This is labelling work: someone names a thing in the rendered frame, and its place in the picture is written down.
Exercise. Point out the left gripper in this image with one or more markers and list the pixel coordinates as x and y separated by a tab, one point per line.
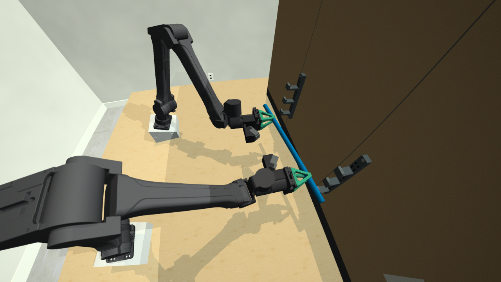
259	119

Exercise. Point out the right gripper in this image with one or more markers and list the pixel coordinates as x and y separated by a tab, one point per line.
290	183

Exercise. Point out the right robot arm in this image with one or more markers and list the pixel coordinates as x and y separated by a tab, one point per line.
62	206

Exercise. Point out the blue bar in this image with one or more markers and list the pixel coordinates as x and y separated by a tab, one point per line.
295	156

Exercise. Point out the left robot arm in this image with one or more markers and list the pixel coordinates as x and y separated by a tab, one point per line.
177	37

